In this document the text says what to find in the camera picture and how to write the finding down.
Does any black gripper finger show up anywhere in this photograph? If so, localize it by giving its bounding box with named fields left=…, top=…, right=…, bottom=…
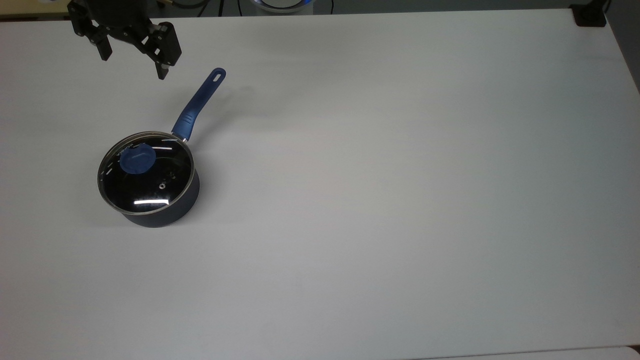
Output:
left=131, top=21, right=182, bottom=81
left=72, top=20, right=114, bottom=62

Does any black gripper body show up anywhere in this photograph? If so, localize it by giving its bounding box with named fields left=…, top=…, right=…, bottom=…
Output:
left=67, top=0, right=152, bottom=32

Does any glass lid with blue knob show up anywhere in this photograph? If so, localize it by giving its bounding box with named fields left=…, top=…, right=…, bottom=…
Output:
left=97, top=131, right=196, bottom=216

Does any black table clamp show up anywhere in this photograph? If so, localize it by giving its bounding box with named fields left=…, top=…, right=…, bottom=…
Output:
left=570, top=0, right=609, bottom=27

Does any dark saucepan with blue handle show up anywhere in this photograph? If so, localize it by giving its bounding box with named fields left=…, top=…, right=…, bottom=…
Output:
left=97, top=67, right=227, bottom=229

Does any white robot base blue ring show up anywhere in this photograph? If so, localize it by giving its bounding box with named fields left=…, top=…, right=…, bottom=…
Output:
left=254, top=0, right=317, bottom=14

